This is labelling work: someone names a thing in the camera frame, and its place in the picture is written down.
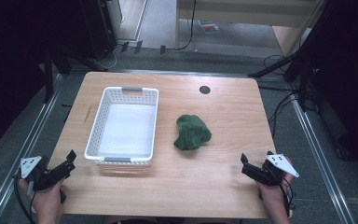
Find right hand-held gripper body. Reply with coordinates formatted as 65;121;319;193
262;150;300;188

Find black cabinet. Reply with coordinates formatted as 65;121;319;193
79;0;123;62

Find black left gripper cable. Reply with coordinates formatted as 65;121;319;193
13;175;37;224

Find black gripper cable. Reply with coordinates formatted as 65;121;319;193
279;176;296;218
13;175;37;224

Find white floor cable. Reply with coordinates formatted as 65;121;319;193
93;45;119;71

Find aluminium floor rail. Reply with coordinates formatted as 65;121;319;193
0;74;64;224
290;92;357;224

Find black metal stand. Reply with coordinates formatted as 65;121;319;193
247;36;313;111

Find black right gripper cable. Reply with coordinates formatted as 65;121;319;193
279;176;296;218

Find person's right hand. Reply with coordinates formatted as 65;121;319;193
256;156;295;217

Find white plastic basket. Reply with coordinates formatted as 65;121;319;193
84;86;159;167

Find black curtain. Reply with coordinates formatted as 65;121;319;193
0;0;85;153
297;0;358;172

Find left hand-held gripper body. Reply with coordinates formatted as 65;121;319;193
20;155;64;192

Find black floor cables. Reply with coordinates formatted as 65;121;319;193
262;54;297;139

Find magazine on floor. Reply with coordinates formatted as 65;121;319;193
199;21;221;35

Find light wooden desk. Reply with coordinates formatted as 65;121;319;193
174;0;325;58

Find black hanging cable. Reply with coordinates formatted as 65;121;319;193
176;0;198;51

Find green cloth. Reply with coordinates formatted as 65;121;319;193
172;114;213;152

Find person's left hand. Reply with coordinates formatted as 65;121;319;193
18;179;68;219

